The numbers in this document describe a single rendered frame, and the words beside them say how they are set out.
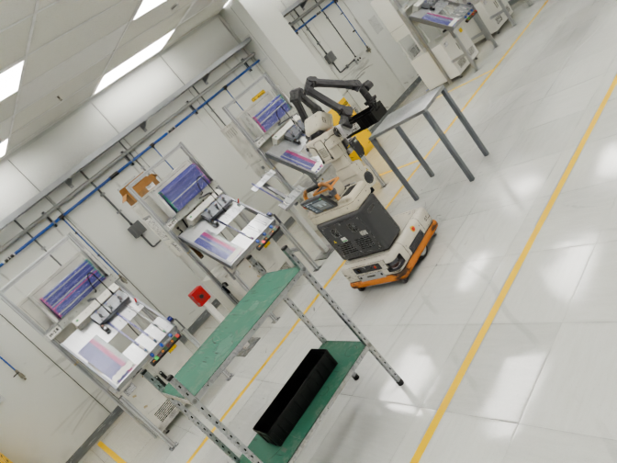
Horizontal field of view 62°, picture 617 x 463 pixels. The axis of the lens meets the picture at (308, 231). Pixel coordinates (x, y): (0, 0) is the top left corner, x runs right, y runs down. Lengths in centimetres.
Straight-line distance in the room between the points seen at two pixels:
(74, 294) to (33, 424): 199
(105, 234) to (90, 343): 208
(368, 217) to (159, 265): 359
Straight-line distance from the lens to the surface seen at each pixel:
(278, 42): 794
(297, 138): 613
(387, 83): 977
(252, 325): 262
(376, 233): 389
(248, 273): 539
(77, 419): 662
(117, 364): 472
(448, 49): 852
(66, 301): 500
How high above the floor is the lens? 180
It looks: 15 degrees down
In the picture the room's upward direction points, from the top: 40 degrees counter-clockwise
